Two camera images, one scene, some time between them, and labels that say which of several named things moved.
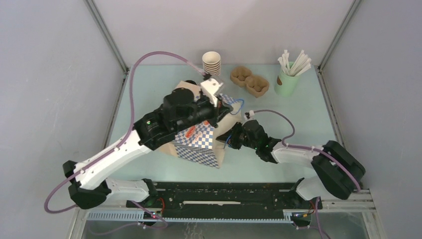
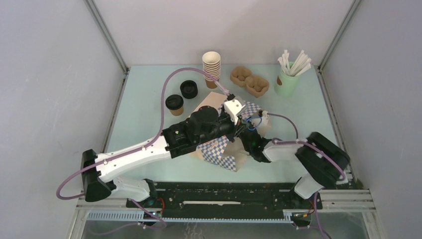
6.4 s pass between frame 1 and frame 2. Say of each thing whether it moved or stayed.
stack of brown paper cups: stayed
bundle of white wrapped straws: stayed
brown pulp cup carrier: stayed
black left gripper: moved
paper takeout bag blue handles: moved
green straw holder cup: stayed
